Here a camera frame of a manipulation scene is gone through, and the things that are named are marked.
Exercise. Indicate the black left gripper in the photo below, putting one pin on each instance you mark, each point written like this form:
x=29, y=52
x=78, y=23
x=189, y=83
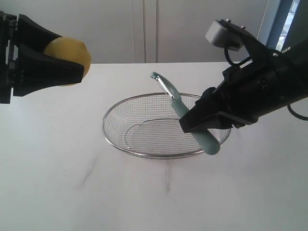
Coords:
x=27, y=70

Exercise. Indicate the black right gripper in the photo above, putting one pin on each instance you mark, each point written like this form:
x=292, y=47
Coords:
x=273, y=80

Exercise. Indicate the yellow lemon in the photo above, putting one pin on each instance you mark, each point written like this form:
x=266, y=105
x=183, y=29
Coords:
x=69, y=49

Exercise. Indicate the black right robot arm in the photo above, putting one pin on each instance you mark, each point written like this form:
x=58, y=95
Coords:
x=246, y=94

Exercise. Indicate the oval wire mesh basket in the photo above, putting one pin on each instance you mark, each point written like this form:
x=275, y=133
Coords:
x=147, y=126

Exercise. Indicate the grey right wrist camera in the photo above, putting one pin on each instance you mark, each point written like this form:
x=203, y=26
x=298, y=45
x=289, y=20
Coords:
x=221, y=37

